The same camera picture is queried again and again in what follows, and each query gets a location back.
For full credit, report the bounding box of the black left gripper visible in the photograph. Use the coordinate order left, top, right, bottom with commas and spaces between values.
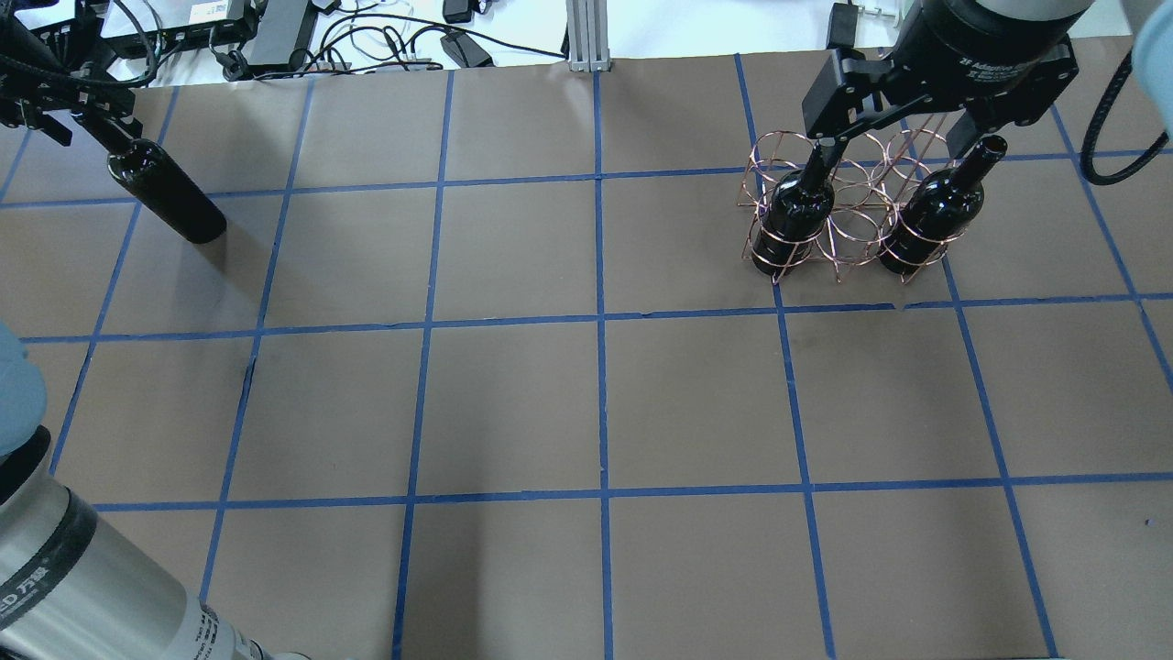
1, 9, 148, 147

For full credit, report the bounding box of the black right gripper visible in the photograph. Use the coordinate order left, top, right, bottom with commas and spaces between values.
804, 1, 1080, 168

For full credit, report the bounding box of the dark wine bottle basket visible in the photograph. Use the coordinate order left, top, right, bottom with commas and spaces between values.
877, 135, 1008, 279

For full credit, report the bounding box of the dark wine bottle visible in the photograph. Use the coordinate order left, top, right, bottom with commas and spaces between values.
106, 138, 228, 244
751, 138, 841, 279

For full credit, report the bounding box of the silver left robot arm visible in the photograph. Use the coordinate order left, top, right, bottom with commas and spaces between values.
1, 1, 274, 659

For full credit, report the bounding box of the dark wine bottle in basket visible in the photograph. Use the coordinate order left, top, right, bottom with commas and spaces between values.
751, 138, 841, 279

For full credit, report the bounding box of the black power adapter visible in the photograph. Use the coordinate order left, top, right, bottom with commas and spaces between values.
440, 32, 495, 68

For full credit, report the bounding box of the copper wire wine basket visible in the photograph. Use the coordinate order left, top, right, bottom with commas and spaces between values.
738, 124, 945, 281

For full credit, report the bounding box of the aluminium frame post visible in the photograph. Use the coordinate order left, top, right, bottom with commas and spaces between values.
567, 0, 612, 72

